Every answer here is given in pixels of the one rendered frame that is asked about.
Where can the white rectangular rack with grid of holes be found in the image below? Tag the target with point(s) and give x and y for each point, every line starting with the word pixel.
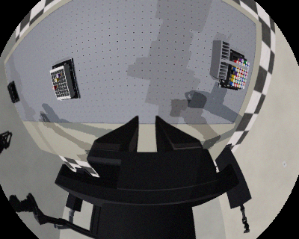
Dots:
pixel 65 87

